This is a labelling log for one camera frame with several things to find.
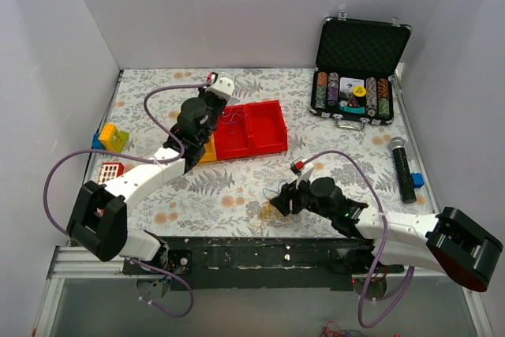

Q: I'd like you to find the yellow plastic bin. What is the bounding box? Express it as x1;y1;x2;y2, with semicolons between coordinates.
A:
199;134;218;163

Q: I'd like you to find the red plastic bin tray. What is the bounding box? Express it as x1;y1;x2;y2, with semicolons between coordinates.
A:
213;100;288;160

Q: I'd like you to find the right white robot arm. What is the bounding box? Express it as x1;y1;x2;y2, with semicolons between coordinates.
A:
270;177;503;292

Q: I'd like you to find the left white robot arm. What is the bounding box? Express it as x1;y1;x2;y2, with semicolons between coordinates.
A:
66;85;234;274

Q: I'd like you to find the yellow green toy block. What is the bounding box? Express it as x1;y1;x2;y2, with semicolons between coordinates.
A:
98;123;129;153

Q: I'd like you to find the black microphone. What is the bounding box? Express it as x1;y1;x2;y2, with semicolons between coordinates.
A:
388;137;417;204

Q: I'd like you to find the red white window block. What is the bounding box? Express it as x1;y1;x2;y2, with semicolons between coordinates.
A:
97;162;125;185

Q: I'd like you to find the blue toy block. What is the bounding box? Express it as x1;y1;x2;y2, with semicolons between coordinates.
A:
92;133;105;150

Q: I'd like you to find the small blue block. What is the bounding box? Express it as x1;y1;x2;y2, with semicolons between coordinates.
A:
411;173;425;189

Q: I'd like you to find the black poker chip case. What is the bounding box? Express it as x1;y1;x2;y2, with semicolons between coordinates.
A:
309;17;412;125

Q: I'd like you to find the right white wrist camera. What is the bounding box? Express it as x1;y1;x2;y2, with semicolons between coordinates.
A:
290;157;314;189

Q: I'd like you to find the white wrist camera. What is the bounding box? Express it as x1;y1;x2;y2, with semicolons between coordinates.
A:
206;72;235;101
290;157;314;189

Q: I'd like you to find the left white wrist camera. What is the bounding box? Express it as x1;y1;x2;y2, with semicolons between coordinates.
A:
206;72;235;101

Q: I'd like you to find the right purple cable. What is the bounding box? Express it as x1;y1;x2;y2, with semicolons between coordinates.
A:
307;150;415;328

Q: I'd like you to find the purple cable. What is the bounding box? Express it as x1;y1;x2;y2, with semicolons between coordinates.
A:
307;150;415;328
43;81;214;317

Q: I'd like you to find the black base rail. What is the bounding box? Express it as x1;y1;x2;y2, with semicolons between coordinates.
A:
118;236;407;290

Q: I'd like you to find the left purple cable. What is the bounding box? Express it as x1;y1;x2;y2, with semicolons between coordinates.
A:
43;81;214;317

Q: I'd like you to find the red blue wires bundle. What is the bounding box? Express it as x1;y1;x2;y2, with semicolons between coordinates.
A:
321;320;364;337

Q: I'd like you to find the aluminium frame rail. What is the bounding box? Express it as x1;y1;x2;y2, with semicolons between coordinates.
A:
47;247;124;279

